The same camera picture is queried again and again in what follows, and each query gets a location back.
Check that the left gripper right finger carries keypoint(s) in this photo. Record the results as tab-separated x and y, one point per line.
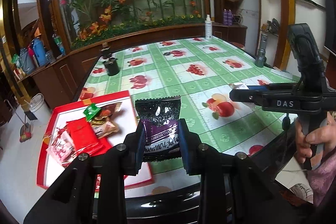
233	189

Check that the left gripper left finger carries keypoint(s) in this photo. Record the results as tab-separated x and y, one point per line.
91	188

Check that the red gift box tray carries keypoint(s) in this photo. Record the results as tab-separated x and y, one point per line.
48	169

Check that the brown snack packet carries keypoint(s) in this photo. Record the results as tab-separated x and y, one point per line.
102	123

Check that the purple black snack packet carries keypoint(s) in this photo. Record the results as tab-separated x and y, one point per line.
159	118

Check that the white pink dotted packet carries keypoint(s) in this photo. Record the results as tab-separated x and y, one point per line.
238	86

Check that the purple patterned sleeve forearm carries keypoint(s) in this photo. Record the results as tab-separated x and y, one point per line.
320	179

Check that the person right hand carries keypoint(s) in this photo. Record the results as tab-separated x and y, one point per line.
323	135

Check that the pink white snack packet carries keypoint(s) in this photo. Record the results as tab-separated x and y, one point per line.
62	148

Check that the plain red snack packet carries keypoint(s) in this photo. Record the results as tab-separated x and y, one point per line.
83	136

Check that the grey metal flashlight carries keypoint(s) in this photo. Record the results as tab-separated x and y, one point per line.
260	59

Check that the green foil snack packet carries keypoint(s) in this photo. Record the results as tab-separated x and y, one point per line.
91	111

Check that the broom with red bristles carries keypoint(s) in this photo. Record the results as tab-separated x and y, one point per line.
25	130

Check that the white bucket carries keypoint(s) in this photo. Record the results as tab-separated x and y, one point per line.
40	109

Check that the purple bottles on shelf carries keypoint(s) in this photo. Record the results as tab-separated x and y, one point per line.
227	17

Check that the white spray bottle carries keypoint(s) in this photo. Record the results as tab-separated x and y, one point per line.
208	27

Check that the black cup on table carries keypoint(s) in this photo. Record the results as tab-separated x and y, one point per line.
110	62

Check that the grey kettle on shelf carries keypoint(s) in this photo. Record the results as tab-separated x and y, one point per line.
26	61

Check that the blue thermos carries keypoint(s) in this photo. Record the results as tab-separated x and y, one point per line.
39	52

